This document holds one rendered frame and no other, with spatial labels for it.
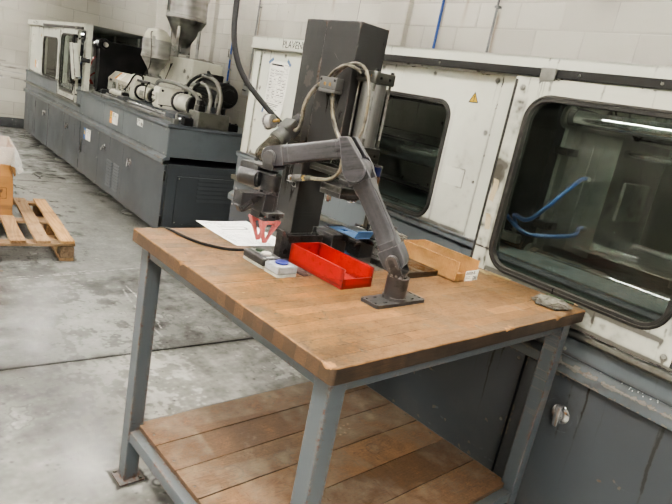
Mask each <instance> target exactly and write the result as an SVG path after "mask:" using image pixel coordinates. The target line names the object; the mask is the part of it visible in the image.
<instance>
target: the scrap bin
mask: <svg viewBox="0 0 672 504"><path fill-rule="evenodd" d="M288 261H289V262H291V263H293V264H295V265H296V266H298V267H300V268H302V269H304V270H306V271H307V272H309V273H311V274H313V275H315V276H316V277H318V278H320V279H322V280H324V281H326V282H327V283H329V284H331V285H333V286H335V287H337V288H338V289H340V290H344V289H353V288H363V287H370V286H371V282H372V278H373V273H374V267H372V266H370V265H368V264H366V263H364V262H362V261H360V260H357V259H355V258H353V257H351V256H349V255H347V254H345V253H343V252H341V251H339V250H336V249H334V248H332V247H330V246H328V245H326V244H324V243H322V242H304V243H291V248H290V254H289V260H288Z"/></svg>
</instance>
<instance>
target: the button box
mask: <svg viewBox="0 0 672 504"><path fill-rule="evenodd" d="M158 228H165V229H167V230H169V231H171V232H173V233H175V234H177V235H179V236H181V237H183V238H185V239H188V240H190V241H192V242H195V243H198V244H201V245H204V246H208V247H212V248H217V249H222V250H228V251H244V253H243V255H244V256H243V258H244V259H246V260H247V261H249V262H251V263H252V264H254V265H256V266H258V267H259V268H261V269H265V262H266V261H267V260H278V259H282V258H281V257H278V256H276V255H275V254H273V253H271V255H263V254H261V252H259V251H256V250H255V248H245V249H244V248H228V247H221V246H217V245H212V244H208V243H204V242H201V241H198V240H195V239H193V238H190V237H188V236H186V235H184V234H181V233H179V232H178V231H176V230H174V229H171V228H169V227H158Z"/></svg>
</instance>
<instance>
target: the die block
mask: <svg viewBox="0 0 672 504"><path fill-rule="evenodd" d="M316 232H317V233H320V234H323V233H321V232H318V231H316ZM360 242H361V244H359V245H355V247H354V246H352V245H350V244H348V243H346V242H344V241H342V238H332V237H329V236H327V235H325V234H323V240H322V243H324V244H326V245H328V246H330V247H332V248H334V249H336V250H339V251H341V252H343V253H344V251H347V253H350V255H352V256H355V257H357V258H368V257H371V255H372V250H373V246H372V245H369V244H366V243H364V242H362V241H360Z"/></svg>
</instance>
